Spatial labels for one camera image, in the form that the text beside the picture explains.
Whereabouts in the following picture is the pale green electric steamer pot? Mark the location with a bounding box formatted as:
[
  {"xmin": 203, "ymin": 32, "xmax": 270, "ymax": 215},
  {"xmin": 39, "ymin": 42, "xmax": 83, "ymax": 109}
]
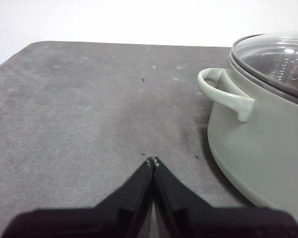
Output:
[{"xmin": 197, "ymin": 36, "xmax": 298, "ymax": 209}]

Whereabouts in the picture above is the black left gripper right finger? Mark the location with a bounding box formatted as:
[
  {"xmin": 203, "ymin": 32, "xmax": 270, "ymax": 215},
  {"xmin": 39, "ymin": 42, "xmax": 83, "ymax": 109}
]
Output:
[{"xmin": 153, "ymin": 156, "xmax": 298, "ymax": 238}]

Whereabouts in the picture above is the glass lid with green knob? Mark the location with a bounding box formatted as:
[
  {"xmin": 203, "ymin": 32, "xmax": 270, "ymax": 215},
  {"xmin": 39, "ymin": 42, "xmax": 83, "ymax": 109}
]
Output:
[{"xmin": 232, "ymin": 31, "xmax": 298, "ymax": 109}]

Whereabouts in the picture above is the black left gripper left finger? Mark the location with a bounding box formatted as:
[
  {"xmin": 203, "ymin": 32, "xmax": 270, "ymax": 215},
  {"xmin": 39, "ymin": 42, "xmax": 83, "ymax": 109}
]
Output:
[{"xmin": 1, "ymin": 156, "xmax": 155, "ymax": 238}]

